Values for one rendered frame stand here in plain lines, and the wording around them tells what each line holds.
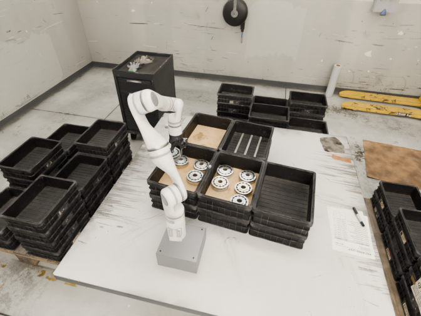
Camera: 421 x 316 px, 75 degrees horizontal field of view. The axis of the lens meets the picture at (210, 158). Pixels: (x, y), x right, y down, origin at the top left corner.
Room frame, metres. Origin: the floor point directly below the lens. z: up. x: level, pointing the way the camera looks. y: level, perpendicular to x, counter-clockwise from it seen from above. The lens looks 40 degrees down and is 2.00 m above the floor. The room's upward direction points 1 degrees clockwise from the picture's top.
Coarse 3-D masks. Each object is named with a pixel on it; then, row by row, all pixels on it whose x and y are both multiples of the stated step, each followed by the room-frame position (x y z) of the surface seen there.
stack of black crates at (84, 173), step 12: (84, 156) 1.84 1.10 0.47; (96, 156) 1.83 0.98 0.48; (72, 168) 1.75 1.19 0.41; (84, 168) 1.79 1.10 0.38; (96, 168) 1.79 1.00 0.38; (108, 168) 1.79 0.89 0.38; (84, 180) 1.64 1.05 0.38; (96, 180) 1.61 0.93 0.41; (108, 180) 1.76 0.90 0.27; (84, 192) 1.45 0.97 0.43; (96, 192) 1.57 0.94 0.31; (108, 192) 1.71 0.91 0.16; (96, 204) 1.52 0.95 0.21
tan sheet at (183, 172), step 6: (192, 162) 1.37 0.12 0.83; (186, 168) 1.31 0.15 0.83; (192, 168) 1.31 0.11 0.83; (180, 174) 1.25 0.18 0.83; (186, 174) 1.25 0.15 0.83; (162, 180) 1.20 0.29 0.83; (168, 180) 1.20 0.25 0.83; (186, 180) 1.20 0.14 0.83; (186, 186) 1.15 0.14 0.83; (192, 186) 1.15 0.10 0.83
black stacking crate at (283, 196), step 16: (272, 176) 1.26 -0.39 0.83; (288, 176) 1.23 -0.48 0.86; (304, 176) 1.20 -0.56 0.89; (272, 192) 1.12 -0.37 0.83; (288, 192) 1.12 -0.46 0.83; (304, 192) 1.12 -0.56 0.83; (272, 208) 1.00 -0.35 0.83; (288, 208) 1.00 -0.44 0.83; (304, 208) 1.00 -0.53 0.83; (272, 224) 0.88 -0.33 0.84; (288, 224) 0.86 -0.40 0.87
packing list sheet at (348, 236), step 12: (336, 216) 1.06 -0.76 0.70; (348, 216) 1.06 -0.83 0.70; (360, 216) 1.06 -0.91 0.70; (336, 228) 0.97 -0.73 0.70; (348, 228) 0.97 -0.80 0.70; (360, 228) 0.97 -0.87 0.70; (336, 240) 0.89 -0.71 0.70; (348, 240) 0.89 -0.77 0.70; (360, 240) 0.89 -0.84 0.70; (348, 252) 0.82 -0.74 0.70; (360, 252) 0.82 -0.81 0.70; (372, 252) 0.82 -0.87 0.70
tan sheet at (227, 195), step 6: (234, 168) 1.32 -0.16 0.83; (216, 174) 1.26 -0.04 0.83; (234, 174) 1.26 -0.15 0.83; (258, 174) 1.27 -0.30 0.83; (228, 180) 1.21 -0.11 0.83; (234, 180) 1.21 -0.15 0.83; (210, 186) 1.16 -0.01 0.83; (252, 186) 1.16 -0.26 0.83; (210, 192) 1.11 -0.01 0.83; (216, 192) 1.11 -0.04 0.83; (222, 192) 1.11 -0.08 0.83; (228, 192) 1.11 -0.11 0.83; (252, 192) 1.11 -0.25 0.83; (222, 198) 1.06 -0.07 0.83; (228, 198) 1.06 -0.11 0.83
